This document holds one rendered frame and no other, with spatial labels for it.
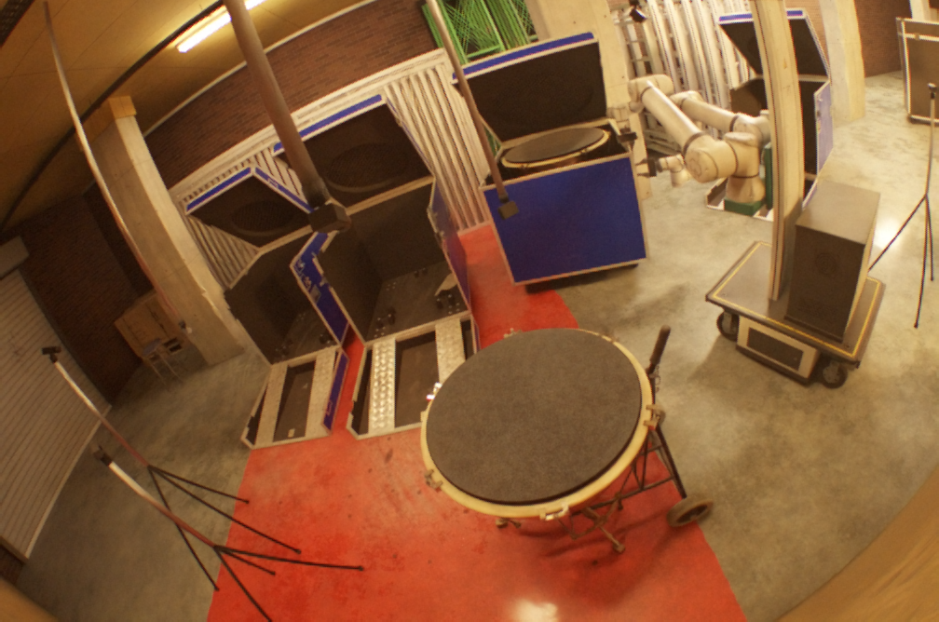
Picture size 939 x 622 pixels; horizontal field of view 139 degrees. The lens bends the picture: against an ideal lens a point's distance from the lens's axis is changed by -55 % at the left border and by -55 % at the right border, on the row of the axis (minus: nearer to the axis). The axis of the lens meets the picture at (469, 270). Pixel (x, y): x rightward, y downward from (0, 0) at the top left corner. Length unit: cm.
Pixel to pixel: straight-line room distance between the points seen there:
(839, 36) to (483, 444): 689
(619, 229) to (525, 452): 190
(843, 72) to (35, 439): 1236
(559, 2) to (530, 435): 338
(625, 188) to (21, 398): 719
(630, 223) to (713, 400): 128
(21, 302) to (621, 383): 695
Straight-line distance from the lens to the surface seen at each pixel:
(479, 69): 268
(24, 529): 635
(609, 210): 260
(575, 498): 99
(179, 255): 449
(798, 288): 196
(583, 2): 381
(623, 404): 110
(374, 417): 258
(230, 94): 611
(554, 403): 114
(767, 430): 204
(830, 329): 202
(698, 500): 161
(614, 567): 173
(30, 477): 640
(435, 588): 189
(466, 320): 280
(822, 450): 206
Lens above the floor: 167
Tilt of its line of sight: 27 degrees down
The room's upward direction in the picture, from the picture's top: 22 degrees counter-clockwise
